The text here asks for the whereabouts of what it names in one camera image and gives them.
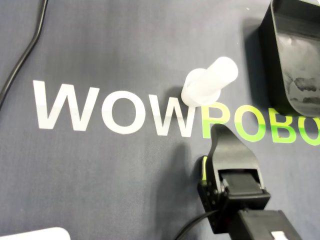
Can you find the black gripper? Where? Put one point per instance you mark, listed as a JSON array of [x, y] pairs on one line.
[[241, 181]]

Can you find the white plastic cylinder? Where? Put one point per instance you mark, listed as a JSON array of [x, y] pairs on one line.
[[222, 71]]

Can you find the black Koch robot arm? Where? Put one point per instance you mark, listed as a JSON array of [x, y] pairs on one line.
[[262, 225]]

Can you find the white translucent plastic cup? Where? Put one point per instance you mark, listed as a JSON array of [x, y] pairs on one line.
[[192, 97]]

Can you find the dark grey WOWROBO printed mat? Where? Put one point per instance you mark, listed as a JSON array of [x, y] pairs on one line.
[[100, 175]]

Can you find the black plastic tray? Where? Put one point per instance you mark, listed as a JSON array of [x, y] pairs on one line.
[[300, 62]]

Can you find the white flat object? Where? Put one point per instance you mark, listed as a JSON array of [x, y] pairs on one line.
[[37, 235]]

